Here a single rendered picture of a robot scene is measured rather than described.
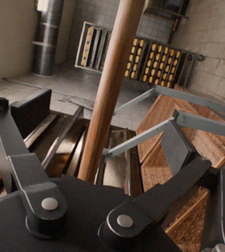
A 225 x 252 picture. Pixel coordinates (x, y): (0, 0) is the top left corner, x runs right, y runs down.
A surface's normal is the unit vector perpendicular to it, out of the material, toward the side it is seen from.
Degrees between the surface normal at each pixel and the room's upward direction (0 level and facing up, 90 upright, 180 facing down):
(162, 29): 90
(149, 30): 90
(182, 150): 1
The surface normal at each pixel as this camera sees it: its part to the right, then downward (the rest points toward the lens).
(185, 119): -0.04, 0.39
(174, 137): -0.97, -0.24
